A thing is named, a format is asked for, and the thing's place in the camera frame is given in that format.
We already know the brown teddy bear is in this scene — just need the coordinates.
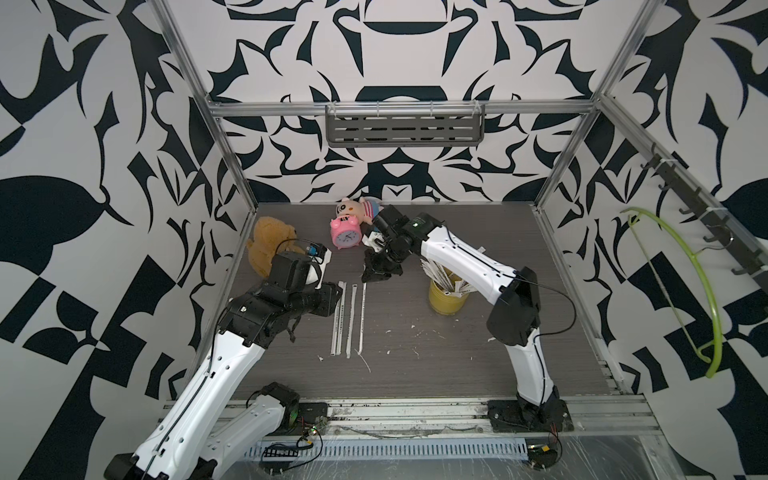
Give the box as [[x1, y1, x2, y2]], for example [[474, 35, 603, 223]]
[[246, 216, 302, 278]]

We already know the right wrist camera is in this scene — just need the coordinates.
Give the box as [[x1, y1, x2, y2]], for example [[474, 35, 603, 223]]
[[362, 231, 386, 253]]

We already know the green plastic hanger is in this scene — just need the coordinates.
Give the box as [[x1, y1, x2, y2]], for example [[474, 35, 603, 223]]
[[622, 207, 725, 379]]

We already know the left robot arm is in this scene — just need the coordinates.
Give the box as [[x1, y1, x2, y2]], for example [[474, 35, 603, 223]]
[[104, 243, 341, 479]]

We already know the bundle of wrapped straws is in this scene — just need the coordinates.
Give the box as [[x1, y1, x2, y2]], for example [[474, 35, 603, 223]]
[[421, 259, 477, 297]]

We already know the grey slotted wall shelf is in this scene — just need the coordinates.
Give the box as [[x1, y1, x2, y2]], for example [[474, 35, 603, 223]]
[[325, 101, 485, 148]]

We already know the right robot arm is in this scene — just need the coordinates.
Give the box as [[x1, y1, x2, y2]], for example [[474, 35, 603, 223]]
[[361, 206, 570, 433]]

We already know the yellow plastic cup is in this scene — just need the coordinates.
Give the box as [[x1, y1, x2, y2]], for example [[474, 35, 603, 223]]
[[428, 270, 471, 316]]

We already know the black wall hook rail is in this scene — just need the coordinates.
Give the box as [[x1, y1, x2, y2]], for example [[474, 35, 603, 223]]
[[643, 143, 767, 290]]

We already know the white cable duct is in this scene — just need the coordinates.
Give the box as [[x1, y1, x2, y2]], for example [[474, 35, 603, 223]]
[[242, 437, 529, 462]]

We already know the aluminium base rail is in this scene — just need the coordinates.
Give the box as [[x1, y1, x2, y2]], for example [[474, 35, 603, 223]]
[[299, 395, 663, 440]]

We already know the pink alarm clock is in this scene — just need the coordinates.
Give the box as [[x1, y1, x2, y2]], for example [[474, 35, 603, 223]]
[[330, 215, 363, 249]]

